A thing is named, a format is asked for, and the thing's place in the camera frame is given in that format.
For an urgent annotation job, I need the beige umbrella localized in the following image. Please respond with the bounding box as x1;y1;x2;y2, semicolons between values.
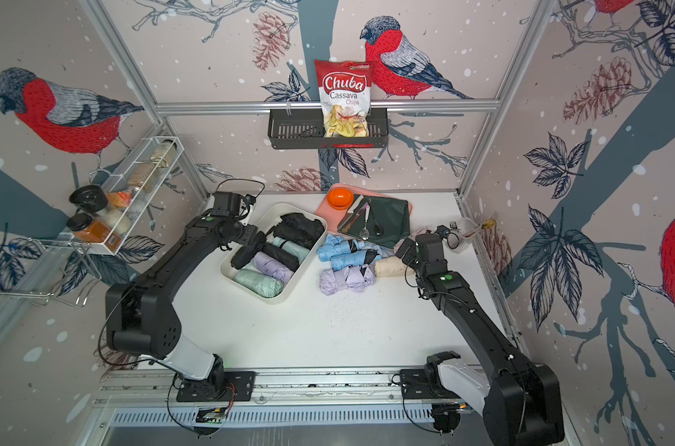
373;256;407;278

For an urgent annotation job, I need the black umbrella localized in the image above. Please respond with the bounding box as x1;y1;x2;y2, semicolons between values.
231;232;267;269
270;213;325;250
261;243;300;271

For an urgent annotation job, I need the cream plastic storage box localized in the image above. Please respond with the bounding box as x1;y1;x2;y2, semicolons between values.
220;203;327;304

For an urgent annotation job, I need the lilac umbrella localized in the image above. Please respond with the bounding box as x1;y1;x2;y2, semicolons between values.
319;266;376;295
252;252;294;284

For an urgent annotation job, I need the mint green umbrella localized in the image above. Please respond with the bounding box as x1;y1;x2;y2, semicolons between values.
234;271;285;299
271;237;311;264

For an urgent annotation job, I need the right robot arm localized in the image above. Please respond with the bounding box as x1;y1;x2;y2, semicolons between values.
397;232;565;445

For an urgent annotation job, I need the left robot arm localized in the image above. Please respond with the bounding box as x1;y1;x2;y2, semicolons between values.
104;191;261;381

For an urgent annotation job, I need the light blue folded umbrella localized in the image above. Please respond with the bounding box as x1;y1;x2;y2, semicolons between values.
318;234;371;262

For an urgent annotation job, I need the dark green cloth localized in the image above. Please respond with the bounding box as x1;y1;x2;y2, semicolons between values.
337;196;411;249

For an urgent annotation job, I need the metal spoon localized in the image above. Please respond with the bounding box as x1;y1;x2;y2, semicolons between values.
360;204;370;241

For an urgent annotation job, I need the orange plastic bowl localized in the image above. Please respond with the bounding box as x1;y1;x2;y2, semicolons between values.
326;186;354;211

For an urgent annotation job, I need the black lid spice jar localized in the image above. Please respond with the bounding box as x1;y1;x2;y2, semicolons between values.
69;184;110;214

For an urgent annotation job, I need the amber jar black lid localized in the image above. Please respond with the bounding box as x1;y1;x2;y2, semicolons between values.
66;213;112;243

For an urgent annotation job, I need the Chuba cassava chips bag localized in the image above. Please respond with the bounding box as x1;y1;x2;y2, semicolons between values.
315;61;373;138

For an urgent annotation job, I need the white wire spice rack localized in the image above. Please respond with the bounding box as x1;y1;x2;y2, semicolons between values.
67;136;184;256

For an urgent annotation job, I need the black wire wall basket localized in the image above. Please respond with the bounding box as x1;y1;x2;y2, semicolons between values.
268;108;389;150

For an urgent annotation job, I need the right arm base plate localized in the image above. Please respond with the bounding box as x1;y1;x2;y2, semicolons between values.
398;369;460;401

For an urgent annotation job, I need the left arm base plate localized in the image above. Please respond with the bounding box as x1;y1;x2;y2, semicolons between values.
177;371;257;403

